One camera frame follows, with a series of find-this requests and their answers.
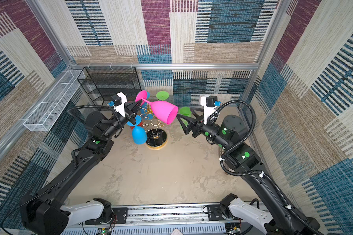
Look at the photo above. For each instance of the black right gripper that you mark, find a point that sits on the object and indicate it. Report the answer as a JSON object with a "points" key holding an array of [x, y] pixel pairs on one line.
{"points": [[191, 122]]}

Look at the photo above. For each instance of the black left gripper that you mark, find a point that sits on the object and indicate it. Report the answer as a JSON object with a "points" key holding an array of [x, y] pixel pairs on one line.
{"points": [[129, 116]]}

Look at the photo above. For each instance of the green wine glass front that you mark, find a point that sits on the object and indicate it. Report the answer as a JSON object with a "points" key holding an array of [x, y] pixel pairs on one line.
{"points": [[186, 112]]}

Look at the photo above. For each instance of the green wine glass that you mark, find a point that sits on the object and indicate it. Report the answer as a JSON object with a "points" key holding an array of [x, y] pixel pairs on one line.
{"points": [[162, 95], [186, 112]]}

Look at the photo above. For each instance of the pink wine glass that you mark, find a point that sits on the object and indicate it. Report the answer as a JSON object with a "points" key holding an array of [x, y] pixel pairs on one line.
{"points": [[164, 111]]}

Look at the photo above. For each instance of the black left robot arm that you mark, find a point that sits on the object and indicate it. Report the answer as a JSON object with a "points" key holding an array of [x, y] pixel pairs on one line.
{"points": [[94, 150]]}

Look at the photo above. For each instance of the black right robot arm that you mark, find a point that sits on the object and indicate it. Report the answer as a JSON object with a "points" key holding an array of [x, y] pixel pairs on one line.
{"points": [[240, 160]]}

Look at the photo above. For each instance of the blue wine glass back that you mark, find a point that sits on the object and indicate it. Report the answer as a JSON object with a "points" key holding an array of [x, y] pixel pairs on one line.
{"points": [[146, 112]]}

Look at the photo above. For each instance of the blue wine glass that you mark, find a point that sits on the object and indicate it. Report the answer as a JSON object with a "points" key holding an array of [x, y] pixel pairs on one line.
{"points": [[146, 112], [139, 134]]}

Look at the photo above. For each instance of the red wine glass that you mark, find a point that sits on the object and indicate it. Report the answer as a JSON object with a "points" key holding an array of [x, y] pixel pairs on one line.
{"points": [[140, 124]]}

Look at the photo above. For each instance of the blue wine glass front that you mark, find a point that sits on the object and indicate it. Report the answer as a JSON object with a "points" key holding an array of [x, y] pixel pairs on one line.
{"points": [[139, 134]]}

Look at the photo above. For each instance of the green wine glass back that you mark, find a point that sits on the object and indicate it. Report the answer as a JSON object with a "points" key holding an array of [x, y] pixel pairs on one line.
{"points": [[162, 95]]}

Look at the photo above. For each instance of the black mesh shelf rack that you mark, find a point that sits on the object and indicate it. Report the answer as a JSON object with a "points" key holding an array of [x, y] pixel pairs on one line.
{"points": [[101, 83]]}

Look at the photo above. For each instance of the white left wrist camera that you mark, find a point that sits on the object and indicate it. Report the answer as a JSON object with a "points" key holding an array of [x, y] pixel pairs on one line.
{"points": [[118, 103]]}

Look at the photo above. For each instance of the white wire mesh basket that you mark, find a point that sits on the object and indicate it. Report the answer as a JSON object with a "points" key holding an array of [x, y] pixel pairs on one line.
{"points": [[51, 107]]}

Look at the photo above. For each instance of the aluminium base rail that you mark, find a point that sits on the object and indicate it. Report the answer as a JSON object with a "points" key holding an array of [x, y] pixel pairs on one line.
{"points": [[156, 218]]}

